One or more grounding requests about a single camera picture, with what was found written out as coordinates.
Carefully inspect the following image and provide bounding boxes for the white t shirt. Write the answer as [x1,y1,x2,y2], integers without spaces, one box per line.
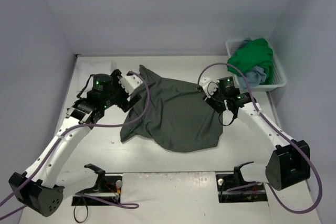
[76,61,117,92]

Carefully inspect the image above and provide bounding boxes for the grey green t shirt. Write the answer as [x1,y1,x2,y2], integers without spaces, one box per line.
[120,65,223,153]

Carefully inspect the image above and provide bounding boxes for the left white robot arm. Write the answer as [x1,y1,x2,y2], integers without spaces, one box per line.
[9,69,146,217]

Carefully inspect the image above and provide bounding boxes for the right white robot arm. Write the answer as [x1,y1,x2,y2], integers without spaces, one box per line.
[198,77,311,191]

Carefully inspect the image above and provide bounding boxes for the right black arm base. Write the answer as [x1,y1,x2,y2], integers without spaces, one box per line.
[215,162,268,204]

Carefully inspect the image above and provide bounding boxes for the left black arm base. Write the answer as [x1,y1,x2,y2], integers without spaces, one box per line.
[71,164,122,206]

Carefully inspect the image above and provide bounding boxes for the blue t shirt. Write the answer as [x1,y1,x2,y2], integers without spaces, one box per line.
[237,38,267,89]

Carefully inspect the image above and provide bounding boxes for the white laundry basket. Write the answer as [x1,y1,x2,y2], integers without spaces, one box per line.
[226,39,286,92]

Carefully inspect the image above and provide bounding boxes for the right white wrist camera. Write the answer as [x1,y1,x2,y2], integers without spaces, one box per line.
[198,77,219,98]

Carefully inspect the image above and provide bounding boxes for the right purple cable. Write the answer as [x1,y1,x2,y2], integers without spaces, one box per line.
[198,63,323,214]

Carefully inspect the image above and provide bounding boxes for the purple cable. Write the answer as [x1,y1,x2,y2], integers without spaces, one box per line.
[198,63,323,214]
[0,71,151,218]

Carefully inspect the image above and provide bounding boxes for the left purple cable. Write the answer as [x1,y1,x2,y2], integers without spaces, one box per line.
[0,71,151,218]

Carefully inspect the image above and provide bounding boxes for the black thin looped cable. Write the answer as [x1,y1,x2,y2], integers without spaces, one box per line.
[73,194,90,222]

